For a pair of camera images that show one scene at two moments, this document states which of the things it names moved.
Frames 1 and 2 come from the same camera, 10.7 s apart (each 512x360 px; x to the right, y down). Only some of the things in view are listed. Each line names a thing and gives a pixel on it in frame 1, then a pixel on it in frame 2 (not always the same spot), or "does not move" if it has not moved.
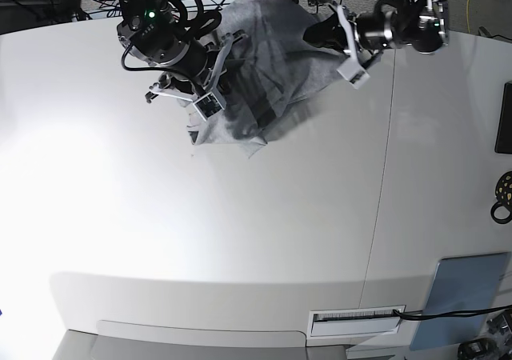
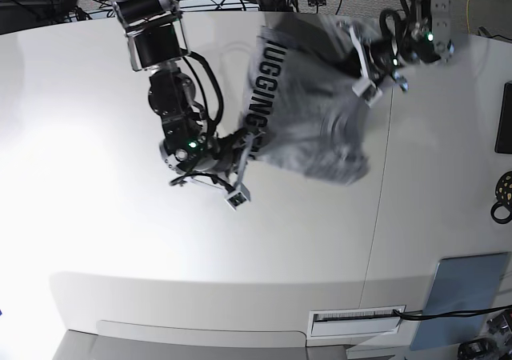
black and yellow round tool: [503, 194] does not move
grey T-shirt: [275, 69] -> [301, 109]
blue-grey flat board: [461, 284] does not move
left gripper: [232, 84] -> [208, 155]
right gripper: [368, 34] -> [378, 58]
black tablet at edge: [503, 142] does not move
